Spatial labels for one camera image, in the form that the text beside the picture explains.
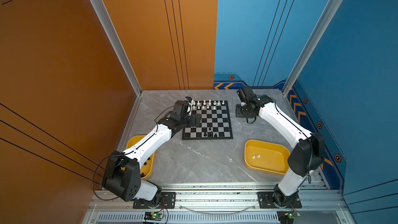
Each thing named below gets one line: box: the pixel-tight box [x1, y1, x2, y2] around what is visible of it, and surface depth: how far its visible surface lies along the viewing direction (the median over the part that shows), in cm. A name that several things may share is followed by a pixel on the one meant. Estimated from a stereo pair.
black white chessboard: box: [181, 100, 234, 140], surface depth 101 cm
